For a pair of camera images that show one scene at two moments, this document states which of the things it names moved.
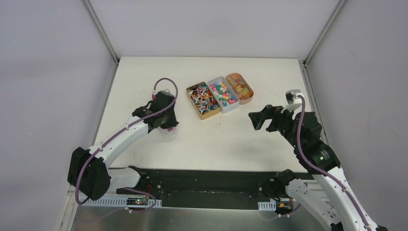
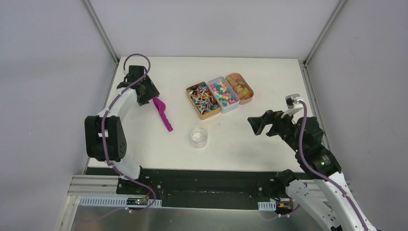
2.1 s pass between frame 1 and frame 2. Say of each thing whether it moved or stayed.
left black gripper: moved
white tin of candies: stayed
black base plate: stayed
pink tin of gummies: stayed
